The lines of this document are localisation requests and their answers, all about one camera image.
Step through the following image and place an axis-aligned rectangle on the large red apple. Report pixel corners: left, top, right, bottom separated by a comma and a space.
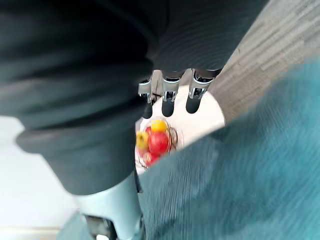
147, 131, 170, 154

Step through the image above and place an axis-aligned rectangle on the round white side table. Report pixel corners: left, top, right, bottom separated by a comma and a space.
134, 84, 227, 176

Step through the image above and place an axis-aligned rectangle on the small red apple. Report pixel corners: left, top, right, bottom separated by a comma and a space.
142, 151, 162, 167

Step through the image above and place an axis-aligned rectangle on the teal fabric cushion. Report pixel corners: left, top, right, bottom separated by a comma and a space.
56, 58, 320, 240

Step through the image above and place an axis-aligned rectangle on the wire fruit basket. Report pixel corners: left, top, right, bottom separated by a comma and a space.
136, 121, 185, 172

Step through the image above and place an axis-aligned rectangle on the yellow fruit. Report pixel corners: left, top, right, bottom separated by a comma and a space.
136, 131, 150, 151
150, 119, 168, 133

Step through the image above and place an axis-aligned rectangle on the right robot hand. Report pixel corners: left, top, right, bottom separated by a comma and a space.
0, 0, 270, 240

